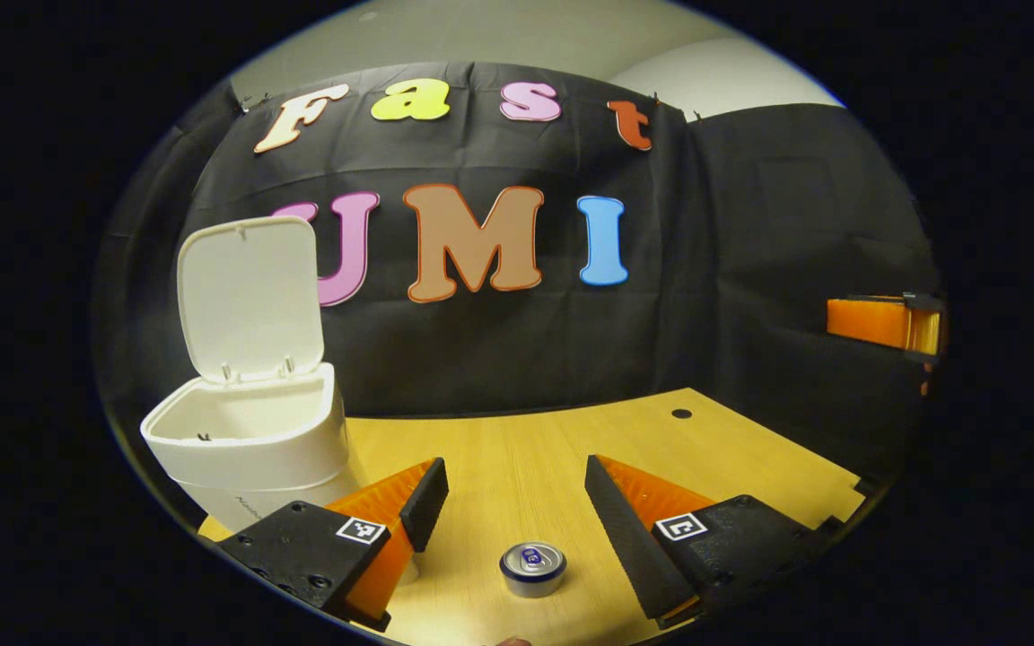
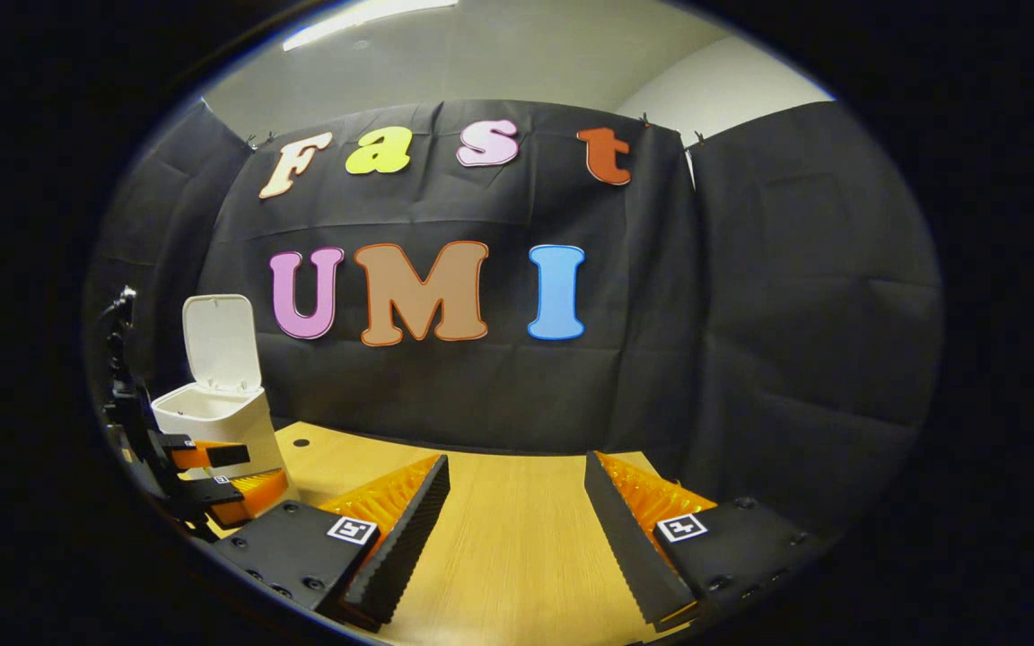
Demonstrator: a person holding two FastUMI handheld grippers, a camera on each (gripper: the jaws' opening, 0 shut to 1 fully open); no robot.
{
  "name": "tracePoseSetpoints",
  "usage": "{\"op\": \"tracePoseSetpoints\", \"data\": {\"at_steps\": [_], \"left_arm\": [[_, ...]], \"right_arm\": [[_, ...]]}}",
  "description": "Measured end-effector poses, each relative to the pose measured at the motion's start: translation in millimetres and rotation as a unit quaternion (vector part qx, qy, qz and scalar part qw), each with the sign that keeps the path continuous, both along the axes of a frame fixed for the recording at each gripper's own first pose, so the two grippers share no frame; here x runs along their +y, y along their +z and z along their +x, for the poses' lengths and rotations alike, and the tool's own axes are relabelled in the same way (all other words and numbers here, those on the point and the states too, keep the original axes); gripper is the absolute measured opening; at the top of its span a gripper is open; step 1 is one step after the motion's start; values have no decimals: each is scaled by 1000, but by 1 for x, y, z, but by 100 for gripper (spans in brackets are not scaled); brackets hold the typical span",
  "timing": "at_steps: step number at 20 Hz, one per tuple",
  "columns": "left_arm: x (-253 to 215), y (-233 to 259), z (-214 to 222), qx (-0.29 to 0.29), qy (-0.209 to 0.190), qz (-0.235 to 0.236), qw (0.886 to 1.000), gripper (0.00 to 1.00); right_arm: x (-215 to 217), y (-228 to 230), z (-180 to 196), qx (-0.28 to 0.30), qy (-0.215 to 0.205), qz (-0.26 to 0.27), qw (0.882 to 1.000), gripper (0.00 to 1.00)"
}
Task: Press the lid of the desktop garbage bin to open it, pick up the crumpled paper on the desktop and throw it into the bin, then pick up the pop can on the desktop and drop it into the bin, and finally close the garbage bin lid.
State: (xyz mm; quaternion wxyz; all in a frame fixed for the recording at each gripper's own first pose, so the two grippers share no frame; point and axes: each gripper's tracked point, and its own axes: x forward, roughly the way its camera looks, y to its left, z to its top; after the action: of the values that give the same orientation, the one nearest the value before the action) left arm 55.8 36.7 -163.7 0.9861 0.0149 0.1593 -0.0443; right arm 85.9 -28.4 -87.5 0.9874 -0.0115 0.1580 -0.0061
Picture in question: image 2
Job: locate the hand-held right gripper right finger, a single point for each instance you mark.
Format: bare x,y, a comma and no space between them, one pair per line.
625,547

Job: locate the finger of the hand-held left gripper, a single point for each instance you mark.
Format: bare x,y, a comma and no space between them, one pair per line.
212,492
225,455

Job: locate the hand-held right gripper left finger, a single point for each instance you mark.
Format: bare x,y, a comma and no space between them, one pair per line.
409,538

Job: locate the white desktop garbage bin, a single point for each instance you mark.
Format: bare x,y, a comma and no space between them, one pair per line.
230,422

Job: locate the wooden desktop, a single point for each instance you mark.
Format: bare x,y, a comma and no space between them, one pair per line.
517,538

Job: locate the black backdrop cloth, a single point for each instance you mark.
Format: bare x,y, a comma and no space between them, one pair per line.
795,314

